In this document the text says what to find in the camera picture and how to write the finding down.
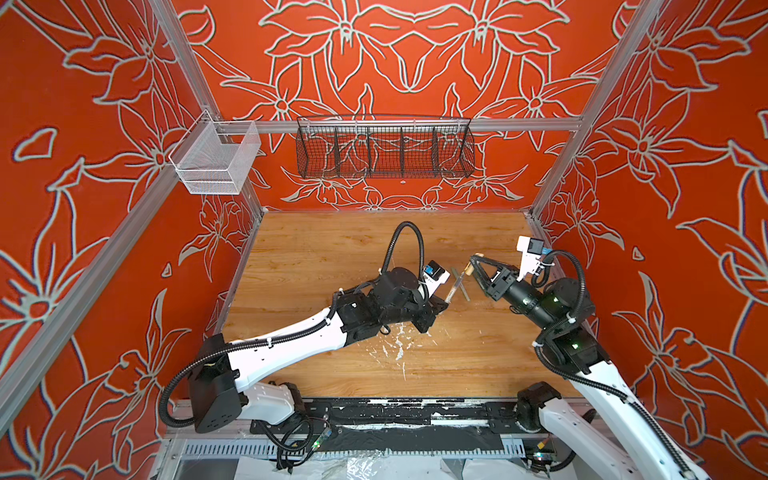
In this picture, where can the black wire basket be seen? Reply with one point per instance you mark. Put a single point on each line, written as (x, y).
(387, 146)

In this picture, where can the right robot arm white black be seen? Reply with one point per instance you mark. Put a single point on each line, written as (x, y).
(557, 301)

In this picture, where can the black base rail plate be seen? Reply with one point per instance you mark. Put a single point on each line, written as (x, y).
(500, 415)

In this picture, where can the clear mesh bin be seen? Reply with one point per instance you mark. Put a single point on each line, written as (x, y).
(215, 157)

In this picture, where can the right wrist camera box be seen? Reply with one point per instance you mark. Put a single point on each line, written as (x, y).
(532, 251)

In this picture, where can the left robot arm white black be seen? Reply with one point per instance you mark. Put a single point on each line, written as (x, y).
(227, 381)

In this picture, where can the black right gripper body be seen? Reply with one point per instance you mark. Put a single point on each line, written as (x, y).
(501, 291)

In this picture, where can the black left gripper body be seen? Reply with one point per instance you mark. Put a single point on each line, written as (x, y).
(423, 313)

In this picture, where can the white cable duct strip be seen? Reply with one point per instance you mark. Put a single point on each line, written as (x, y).
(263, 449)

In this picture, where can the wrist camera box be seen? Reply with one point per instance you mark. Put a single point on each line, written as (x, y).
(532, 251)
(433, 276)

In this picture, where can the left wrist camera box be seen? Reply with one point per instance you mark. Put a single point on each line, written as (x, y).
(433, 276)

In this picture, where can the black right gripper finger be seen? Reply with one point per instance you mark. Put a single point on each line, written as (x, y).
(484, 280)
(481, 262)

